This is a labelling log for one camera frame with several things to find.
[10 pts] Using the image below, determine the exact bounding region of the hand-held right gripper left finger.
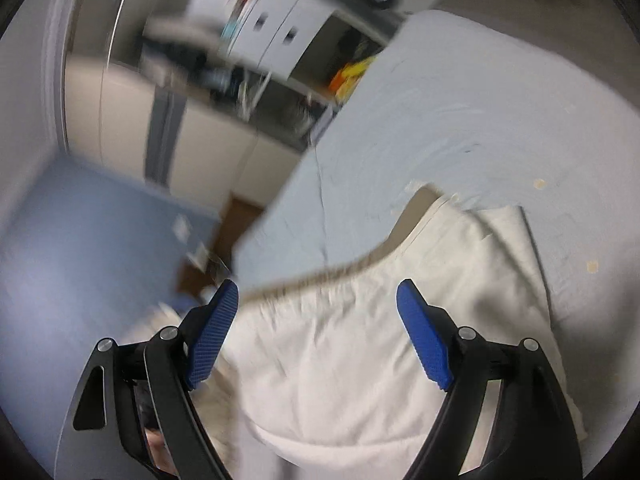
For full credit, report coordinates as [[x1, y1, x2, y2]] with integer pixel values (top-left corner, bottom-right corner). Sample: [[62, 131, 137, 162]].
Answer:
[[52, 279, 241, 480]]

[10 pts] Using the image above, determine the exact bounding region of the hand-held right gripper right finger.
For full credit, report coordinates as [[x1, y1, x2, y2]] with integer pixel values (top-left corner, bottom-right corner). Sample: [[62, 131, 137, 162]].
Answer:
[[396, 279, 586, 480]]

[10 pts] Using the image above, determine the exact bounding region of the large cream garment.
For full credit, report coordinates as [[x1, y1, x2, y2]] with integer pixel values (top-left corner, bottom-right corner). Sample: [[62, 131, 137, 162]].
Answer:
[[120, 185, 588, 480]]

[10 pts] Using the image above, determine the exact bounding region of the bed with light blue sheet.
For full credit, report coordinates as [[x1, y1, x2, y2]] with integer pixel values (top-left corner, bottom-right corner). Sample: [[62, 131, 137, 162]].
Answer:
[[232, 9, 640, 461]]

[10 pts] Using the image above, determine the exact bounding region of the cream wardrobe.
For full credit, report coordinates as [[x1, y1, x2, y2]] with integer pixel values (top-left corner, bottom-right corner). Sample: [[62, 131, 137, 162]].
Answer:
[[62, 0, 311, 211]]

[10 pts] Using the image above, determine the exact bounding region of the yellow and orange item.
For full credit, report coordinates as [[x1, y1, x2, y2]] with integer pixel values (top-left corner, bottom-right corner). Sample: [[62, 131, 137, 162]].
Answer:
[[330, 55, 377, 103]]

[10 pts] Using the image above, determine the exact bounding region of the white shelf unit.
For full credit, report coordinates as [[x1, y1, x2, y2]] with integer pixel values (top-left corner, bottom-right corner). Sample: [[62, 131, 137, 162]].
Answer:
[[140, 0, 466, 151]]

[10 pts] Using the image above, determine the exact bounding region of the white drawer box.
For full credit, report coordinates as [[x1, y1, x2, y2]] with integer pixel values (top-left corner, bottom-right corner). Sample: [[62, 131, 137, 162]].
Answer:
[[235, 0, 333, 81]]

